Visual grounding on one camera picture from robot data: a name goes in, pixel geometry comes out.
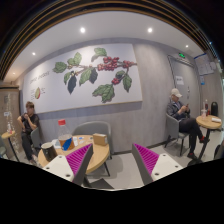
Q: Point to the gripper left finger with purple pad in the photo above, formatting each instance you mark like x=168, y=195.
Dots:
x=73, y=166

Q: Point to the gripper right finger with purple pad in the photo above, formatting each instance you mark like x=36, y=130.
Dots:
x=153, y=166

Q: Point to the clear bottle with red cap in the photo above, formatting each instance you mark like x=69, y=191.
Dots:
x=64, y=136

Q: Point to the white papers on table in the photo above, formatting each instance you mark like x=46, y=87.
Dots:
x=76, y=140

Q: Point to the round wooden table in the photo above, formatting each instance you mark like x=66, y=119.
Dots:
x=209, y=122
x=99, y=157

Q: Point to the dark mug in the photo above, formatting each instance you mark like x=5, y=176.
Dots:
x=49, y=151

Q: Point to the small cardboard box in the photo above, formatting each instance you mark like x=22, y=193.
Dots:
x=100, y=139

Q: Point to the grey armchair behind table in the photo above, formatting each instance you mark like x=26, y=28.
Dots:
x=92, y=127

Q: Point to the grey chair at right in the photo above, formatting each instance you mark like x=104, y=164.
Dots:
x=173, y=129

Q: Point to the grey chair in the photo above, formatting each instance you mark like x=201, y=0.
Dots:
x=173, y=129
x=36, y=140

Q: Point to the grey chair at left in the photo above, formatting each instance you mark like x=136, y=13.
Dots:
x=36, y=140

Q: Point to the seated person in white cap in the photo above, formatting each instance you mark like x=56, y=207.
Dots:
x=187, y=124

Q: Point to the seated person in black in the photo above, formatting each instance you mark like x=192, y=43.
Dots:
x=29, y=121

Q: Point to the round wooden table at right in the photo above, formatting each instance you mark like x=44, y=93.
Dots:
x=209, y=122

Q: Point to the small wooden table at left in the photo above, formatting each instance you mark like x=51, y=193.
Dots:
x=3, y=149

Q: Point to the clear plastic cup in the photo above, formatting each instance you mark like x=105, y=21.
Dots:
x=203, y=113

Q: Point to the small bottle on left table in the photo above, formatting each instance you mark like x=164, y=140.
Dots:
x=9, y=130

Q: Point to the red bottle on right table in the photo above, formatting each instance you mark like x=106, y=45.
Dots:
x=206, y=106

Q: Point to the grey door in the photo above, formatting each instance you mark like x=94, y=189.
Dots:
x=186, y=82

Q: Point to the white notice board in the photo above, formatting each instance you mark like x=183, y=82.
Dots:
x=203, y=64

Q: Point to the green exit sign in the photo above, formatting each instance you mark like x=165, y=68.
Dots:
x=181, y=55

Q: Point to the coffee plant wall poster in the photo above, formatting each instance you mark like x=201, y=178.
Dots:
x=89, y=76

